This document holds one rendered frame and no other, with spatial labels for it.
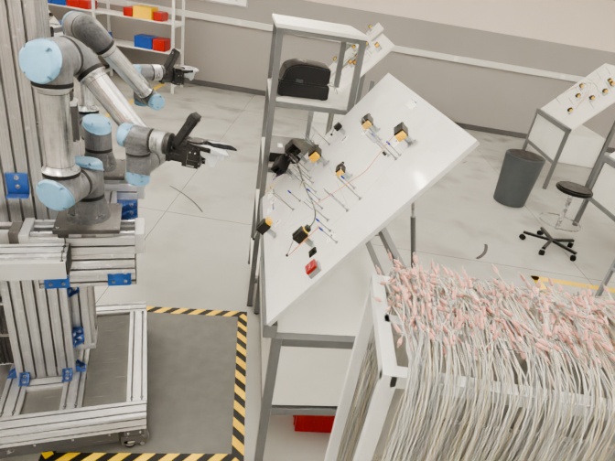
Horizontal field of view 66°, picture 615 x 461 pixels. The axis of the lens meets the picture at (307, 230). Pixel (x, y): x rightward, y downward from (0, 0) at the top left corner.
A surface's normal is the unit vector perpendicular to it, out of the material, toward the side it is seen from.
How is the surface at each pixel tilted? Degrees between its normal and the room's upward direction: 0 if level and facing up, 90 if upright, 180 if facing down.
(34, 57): 82
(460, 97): 90
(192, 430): 0
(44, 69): 82
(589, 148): 90
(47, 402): 0
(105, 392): 0
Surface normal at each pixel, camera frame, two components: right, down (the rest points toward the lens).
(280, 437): 0.14, -0.87
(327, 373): 0.10, 0.48
